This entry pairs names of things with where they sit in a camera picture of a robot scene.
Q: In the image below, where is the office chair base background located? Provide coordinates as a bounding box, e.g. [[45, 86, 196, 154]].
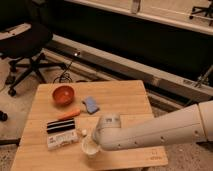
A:
[[189, 0, 213, 25]]

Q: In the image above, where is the wooden folding table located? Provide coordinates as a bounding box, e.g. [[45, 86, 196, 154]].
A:
[[11, 81, 168, 171]]

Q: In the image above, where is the orange carrot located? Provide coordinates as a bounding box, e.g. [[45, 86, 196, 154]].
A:
[[58, 110, 81, 120]]

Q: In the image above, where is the black office chair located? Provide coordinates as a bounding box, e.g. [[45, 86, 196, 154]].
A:
[[0, 0, 66, 96]]

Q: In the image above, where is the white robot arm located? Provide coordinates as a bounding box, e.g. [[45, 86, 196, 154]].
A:
[[92, 100, 213, 151]]

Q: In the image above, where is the black and white box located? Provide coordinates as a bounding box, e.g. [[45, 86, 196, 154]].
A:
[[47, 119, 79, 150]]

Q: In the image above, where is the black cable on floor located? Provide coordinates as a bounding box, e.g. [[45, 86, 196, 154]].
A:
[[52, 58, 86, 84]]

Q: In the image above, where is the blue sponge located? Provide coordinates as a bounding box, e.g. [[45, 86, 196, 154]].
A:
[[83, 97, 99, 114]]

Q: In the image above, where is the orange ceramic bowl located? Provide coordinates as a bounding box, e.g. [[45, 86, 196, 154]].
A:
[[52, 86, 74, 106]]

